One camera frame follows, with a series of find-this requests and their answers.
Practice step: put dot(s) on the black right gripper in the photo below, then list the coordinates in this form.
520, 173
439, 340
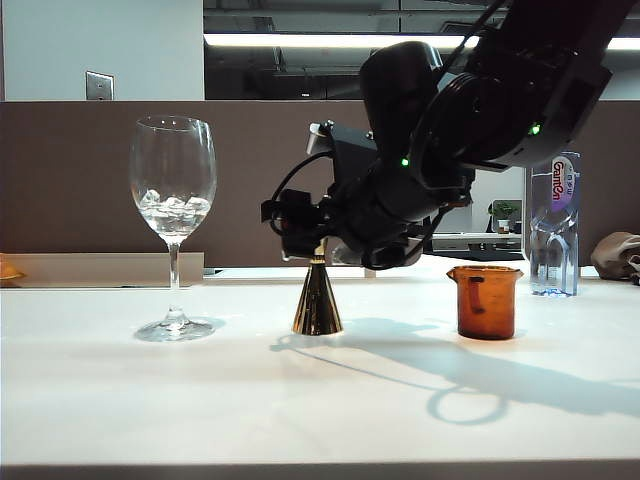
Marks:
370, 235

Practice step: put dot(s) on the gold double-cone jigger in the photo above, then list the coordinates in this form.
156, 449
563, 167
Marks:
317, 305

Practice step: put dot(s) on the small amber measuring cup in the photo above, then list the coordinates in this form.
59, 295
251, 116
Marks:
492, 310

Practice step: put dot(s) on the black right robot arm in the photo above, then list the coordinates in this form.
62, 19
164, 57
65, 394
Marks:
525, 75

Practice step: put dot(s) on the clear wine glass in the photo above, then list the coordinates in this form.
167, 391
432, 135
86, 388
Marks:
172, 225

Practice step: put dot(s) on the clear plastic water bottle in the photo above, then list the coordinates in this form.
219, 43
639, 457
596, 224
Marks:
555, 235

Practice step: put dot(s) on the wide brown desk partition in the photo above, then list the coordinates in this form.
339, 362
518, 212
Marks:
240, 150

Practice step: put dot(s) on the clear ice cube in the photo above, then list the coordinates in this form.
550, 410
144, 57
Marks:
197, 204
150, 198
175, 203

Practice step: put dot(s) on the grey background desk screen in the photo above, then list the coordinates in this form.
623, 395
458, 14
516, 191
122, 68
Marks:
460, 220

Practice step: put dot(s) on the white background desk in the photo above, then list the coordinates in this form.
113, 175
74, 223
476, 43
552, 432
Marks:
480, 240

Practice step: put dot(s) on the long white ceiling light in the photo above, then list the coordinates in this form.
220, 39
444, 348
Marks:
300, 41

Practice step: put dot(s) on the small green potted plant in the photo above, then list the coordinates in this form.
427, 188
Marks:
504, 212

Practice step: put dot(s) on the narrow brown desk partition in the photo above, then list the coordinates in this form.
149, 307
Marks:
615, 200

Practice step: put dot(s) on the beige crumpled cloth bag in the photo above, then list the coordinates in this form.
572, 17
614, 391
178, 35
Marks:
615, 255

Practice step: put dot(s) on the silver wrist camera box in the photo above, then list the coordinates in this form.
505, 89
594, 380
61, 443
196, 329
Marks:
319, 137

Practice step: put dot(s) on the grey wall switch plate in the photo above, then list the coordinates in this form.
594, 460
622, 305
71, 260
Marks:
100, 86

